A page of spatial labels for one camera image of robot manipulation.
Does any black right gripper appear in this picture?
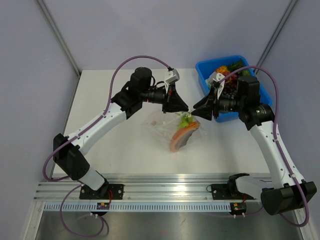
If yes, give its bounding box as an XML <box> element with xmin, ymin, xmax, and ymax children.
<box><xmin>192</xmin><ymin>85</ymin><xmax>245</xmax><ymax>121</ymax></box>

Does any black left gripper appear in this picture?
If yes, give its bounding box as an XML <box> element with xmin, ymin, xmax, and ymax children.
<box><xmin>140</xmin><ymin>82</ymin><xmax>189</xmax><ymax>114</ymax></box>

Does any green white celery stalk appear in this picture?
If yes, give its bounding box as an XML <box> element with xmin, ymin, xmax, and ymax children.
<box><xmin>177</xmin><ymin>112</ymin><xmax>195</xmax><ymax>129</ymax></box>

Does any clear dotted zip top bag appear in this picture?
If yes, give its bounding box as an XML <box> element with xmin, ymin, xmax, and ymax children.
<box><xmin>142</xmin><ymin>110</ymin><xmax>207</xmax><ymax>153</ymax></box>

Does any orange purple papaya slice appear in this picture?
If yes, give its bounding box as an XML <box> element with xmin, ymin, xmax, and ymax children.
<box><xmin>169</xmin><ymin>121</ymin><xmax>200</xmax><ymax>152</ymax></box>

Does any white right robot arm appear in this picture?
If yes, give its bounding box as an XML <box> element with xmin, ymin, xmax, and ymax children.
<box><xmin>192</xmin><ymin>76</ymin><xmax>317</xmax><ymax>216</ymax></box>

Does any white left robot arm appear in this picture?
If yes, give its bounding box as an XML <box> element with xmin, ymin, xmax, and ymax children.
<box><xmin>53</xmin><ymin>67</ymin><xmax>189</xmax><ymax>199</ymax></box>

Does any dark purple grape bunch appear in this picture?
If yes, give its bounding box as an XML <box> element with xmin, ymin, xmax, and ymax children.
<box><xmin>222</xmin><ymin>73</ymin><xmax>239</xmax><ymax>96</ymax></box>

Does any blue plastic bin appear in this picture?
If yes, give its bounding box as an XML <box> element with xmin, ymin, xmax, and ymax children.
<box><xmin>195</xmin><ymin>55</ymin><xmax>272</xmax><ymax>123</ymax></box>

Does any orange yellow fruit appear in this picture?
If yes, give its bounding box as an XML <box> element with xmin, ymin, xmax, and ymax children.
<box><xmin>215</xmin><ymin>65</ymin><xmax>230</xmax><ymax>76</ymax></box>

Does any dark green herb sprig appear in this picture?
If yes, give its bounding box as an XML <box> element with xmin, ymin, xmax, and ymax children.
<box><xmin>227</xmin><ymin>59</ymin><xmax>246</xmax><ymax>72</ymax></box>

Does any right controller board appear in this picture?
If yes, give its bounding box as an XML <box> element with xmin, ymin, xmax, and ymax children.
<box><xmin>230</xmin><ymin>202</ymin><xmax>247</xmax><ymax>215</ymax></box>

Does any controller board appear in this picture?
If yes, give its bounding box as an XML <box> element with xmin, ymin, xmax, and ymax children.
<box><xmin>230</xmin><ymin>202</ymin><xmax>247</xmax><ymax>215</ymax></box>
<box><xmin>96</xmin><ymin>202</ymin><xmax>110</xmax><ymax>210</ymax></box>

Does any left controller board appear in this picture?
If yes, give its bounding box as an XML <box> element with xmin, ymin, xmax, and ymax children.
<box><xmin>96</xmin><ymin>202</ymin><xmax>110</xmax><ymax>210</ymax></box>

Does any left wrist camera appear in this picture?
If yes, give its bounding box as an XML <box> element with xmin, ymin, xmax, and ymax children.
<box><xmin>163</xmin><ymin>69</ymin><xmax>180</xmax><ymax>93</ymax></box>

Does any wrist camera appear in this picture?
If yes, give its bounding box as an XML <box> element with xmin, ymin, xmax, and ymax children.
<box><xmin>205</xmin><ymin>72</ymin><xmax>225</xmax><ymax>99</ymax></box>
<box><xmin>163</xmin><ymin>69</ymin><xmax>180</xmax><ymax>93</ymax></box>

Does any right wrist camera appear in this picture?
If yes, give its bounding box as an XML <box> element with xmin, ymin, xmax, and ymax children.
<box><xmin>205</xmin><ymin>72</ymin><xmax>225</xmax><ymax>99</ymax></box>

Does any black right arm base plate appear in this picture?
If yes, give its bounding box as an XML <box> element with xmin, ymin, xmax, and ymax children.
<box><xmin>206</xmin><ymin>183</ymin><xmax>254</xmax><ymax>201</ymax></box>

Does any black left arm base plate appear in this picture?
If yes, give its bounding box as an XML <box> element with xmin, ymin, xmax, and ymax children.
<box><xmin>79</xmin><ymin>183</ymin><xmax>125</xmax><ymax>200</ymax></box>

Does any aluminium rail frame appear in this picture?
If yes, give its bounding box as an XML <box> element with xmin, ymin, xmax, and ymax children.
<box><xmin>33</xmin><ymin>173</ymin><xmax>230</xmax><ymax>203</ymax></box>

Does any white slotted cable duct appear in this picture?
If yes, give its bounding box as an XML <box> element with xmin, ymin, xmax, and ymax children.
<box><xmin>44</xmin><ymin>201</ymin><xmax>231</xmax><ymax>213</ymax></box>

